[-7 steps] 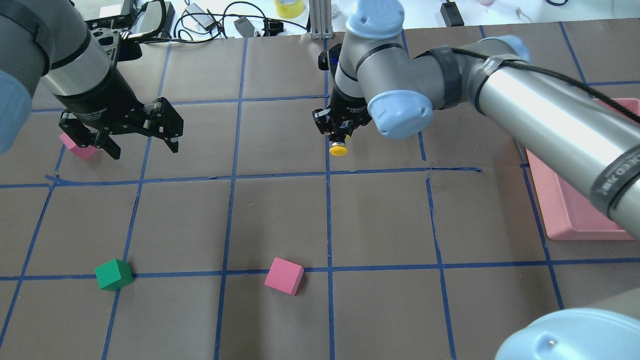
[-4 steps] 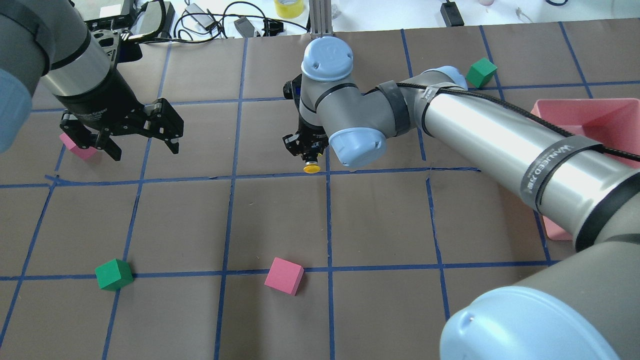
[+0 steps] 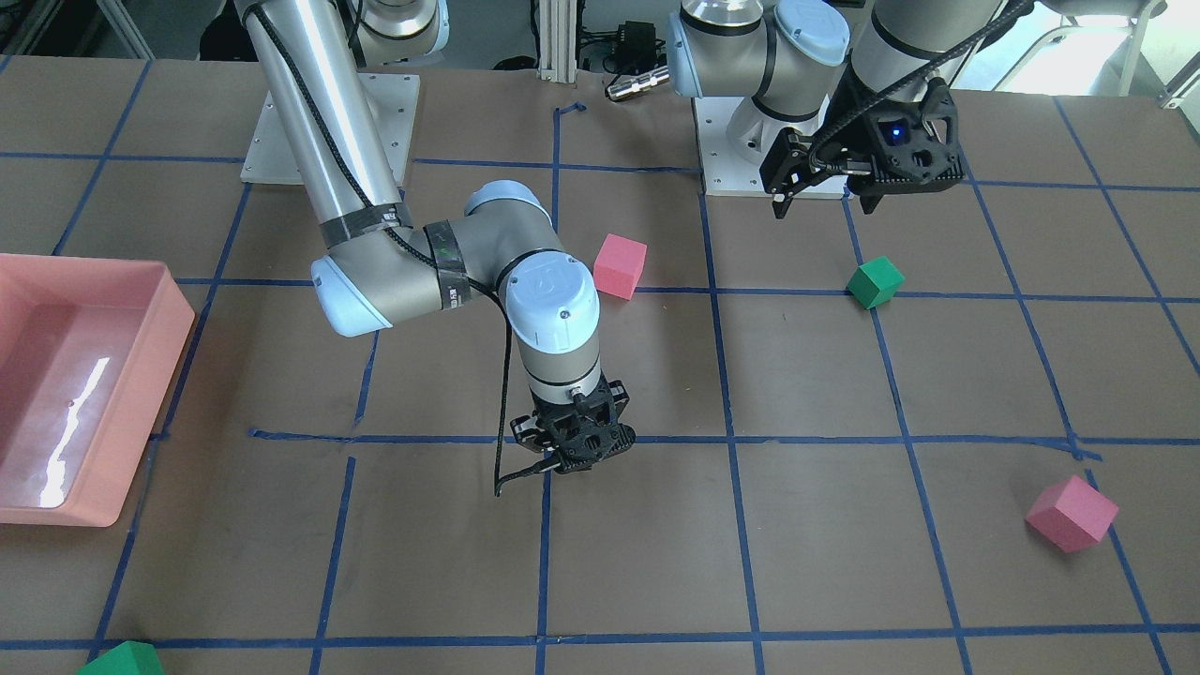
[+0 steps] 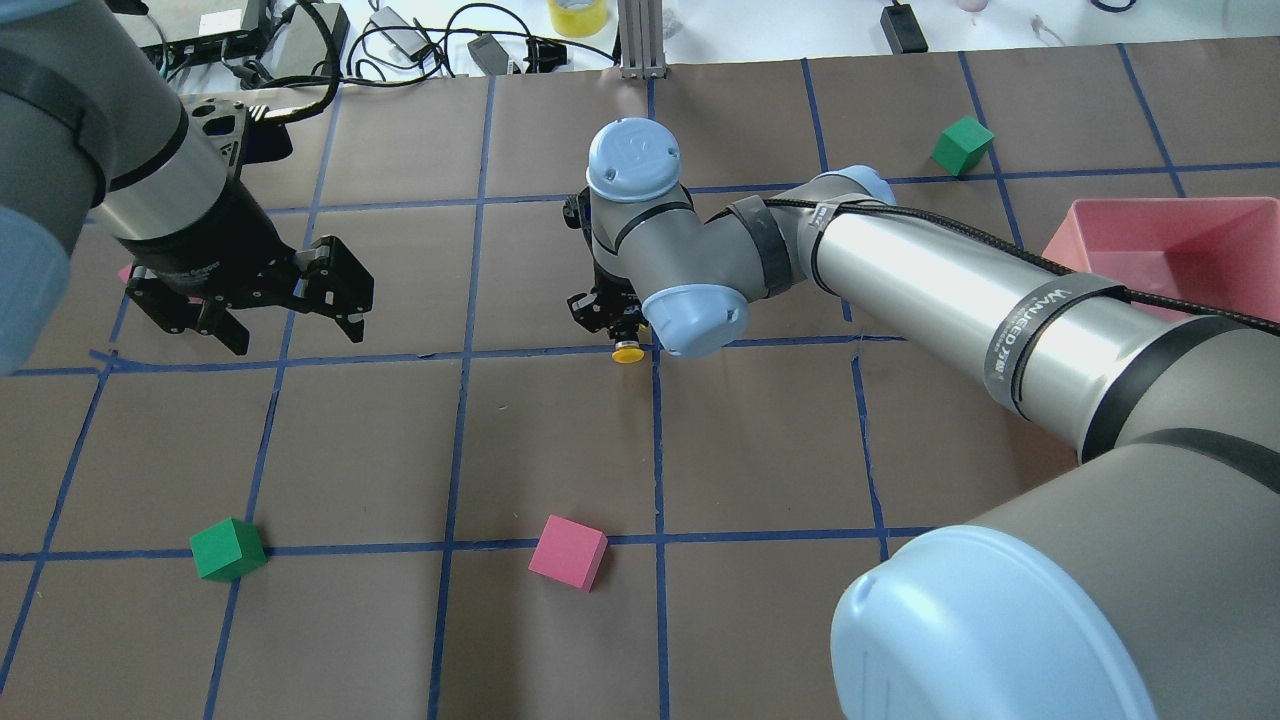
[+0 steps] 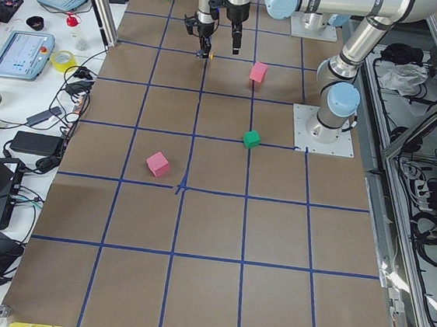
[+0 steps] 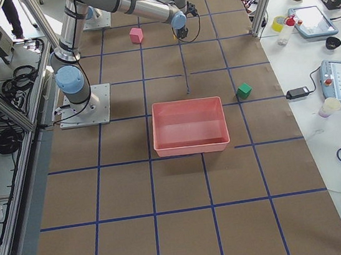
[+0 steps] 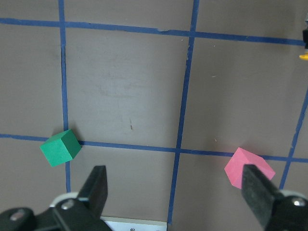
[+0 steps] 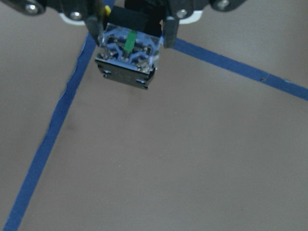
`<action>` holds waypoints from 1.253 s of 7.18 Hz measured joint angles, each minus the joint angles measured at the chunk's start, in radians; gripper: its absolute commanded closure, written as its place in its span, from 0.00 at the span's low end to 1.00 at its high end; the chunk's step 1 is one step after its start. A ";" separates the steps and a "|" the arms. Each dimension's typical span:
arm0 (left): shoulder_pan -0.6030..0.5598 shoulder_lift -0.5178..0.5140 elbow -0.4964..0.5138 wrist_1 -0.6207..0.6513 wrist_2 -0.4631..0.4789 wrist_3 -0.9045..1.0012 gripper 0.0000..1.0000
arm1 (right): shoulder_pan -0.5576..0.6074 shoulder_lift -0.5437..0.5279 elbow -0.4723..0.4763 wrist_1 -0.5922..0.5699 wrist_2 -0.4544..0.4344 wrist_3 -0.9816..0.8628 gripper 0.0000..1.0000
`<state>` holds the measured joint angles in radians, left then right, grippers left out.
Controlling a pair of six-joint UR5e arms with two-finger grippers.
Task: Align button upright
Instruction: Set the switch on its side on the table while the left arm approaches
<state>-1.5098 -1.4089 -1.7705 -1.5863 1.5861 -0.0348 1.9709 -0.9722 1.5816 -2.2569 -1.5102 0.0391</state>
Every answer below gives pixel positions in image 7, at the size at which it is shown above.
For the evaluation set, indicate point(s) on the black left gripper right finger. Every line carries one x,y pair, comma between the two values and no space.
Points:
260,194

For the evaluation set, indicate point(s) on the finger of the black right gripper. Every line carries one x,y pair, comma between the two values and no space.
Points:
305,33

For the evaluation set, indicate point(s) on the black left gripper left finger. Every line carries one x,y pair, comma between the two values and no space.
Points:
93,193

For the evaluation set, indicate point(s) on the pink foam cube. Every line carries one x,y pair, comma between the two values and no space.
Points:
234,168

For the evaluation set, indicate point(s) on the green foam cube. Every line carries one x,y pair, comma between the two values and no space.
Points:
61,148

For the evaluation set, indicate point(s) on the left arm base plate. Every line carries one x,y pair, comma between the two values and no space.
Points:
127,224

